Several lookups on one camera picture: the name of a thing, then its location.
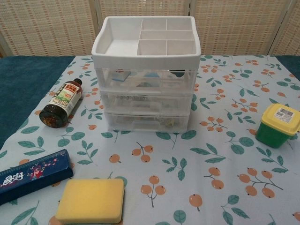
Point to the yellow sponge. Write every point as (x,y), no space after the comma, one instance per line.
(90,201)

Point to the white plastic drawer organizer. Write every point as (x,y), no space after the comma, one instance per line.
(145,62)

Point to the green container yellow lid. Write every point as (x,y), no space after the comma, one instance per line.
(274,130)

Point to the clear plastic drawer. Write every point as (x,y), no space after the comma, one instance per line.
(152,83)
(150,104)
(145,125)

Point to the clear plastic middle drawer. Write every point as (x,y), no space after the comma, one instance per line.
(150,104)

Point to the yellow binder clips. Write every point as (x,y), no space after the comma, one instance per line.
(171,123)

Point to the dark blue long box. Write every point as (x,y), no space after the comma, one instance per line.
(35,174)

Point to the brown sauce bottle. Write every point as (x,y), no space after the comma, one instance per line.
(64,100)

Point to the dark object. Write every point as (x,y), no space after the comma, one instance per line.
(178,73)

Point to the blue object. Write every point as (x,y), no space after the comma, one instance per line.
(152,74)

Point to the clear plastic bottom drawer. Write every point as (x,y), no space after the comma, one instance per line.
(145,125)

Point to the floral fruit print tablecloth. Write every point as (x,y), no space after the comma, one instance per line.
(187,164)

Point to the clear plastic top drawer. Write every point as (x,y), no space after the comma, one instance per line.
(152,83)

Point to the bamboo folding screen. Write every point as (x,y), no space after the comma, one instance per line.
(58,28)

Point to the blue white small block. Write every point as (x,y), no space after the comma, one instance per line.
(120,76)

